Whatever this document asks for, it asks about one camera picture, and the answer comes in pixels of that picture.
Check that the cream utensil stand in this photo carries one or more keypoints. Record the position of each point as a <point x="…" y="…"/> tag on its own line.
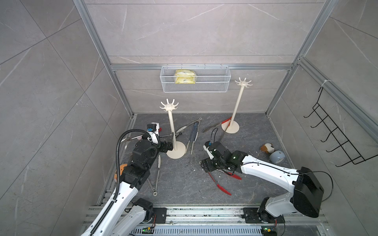
<point x="179" y="148"/>
<point x="230" y="126"/>

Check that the steel tongs with ring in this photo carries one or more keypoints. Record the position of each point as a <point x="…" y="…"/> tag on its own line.
<point x="184" y="127"/>

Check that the long steel white tongs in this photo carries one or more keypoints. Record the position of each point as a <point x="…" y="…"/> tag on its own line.
<point x="155" y="187"/>

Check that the white wire mesh basket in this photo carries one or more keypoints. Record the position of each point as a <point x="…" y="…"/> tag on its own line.
<point x="208" y="79"/>

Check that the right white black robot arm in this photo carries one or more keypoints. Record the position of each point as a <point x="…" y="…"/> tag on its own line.
<point x="304" y="191"/>

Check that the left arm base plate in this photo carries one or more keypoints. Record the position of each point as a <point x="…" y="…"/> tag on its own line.
<point x="156" y="215"/>

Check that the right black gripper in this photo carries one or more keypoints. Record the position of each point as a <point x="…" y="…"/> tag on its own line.
<point x="206" y="163"/>

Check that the brown white plush toy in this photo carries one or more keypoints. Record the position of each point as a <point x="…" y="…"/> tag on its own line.
<point x="267" y="148"/>

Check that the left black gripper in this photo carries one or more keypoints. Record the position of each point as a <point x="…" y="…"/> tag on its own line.
<point x="167" y="146"/>

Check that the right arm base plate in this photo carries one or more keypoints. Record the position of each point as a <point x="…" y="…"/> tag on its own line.
<point x="253" y="215"/>

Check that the red pink paw tongs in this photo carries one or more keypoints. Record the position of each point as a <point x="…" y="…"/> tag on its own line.
<point x="135" y="137"/>

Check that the black tipped steel tongs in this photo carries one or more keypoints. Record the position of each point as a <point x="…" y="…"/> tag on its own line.
<point x="169" y="135"/>

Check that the orange monster plush toy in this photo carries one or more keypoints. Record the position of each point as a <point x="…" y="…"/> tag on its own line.
<point x="121" y="169"/>

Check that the black wire wall hook rack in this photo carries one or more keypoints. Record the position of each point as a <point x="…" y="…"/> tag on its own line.
<point x="353" y="155"/>

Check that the red tipped steel tongs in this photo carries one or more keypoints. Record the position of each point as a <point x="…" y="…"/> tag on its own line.
<point x="219" y="186"/>

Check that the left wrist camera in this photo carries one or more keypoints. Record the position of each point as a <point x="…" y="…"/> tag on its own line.
<point x="153" y="130"/>

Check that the grey blue dome toy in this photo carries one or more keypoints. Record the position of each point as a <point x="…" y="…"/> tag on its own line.
<point x="277" y="157"/>

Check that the yellow packet in basket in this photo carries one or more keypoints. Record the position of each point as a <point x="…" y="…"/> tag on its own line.
<point x="184" y="76"/>

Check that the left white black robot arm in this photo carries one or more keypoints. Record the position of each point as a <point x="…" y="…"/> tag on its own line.
<point x="129" y="180"/>

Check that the blue handled cream tongs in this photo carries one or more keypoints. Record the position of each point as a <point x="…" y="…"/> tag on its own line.
<point x="192" y="135"/>

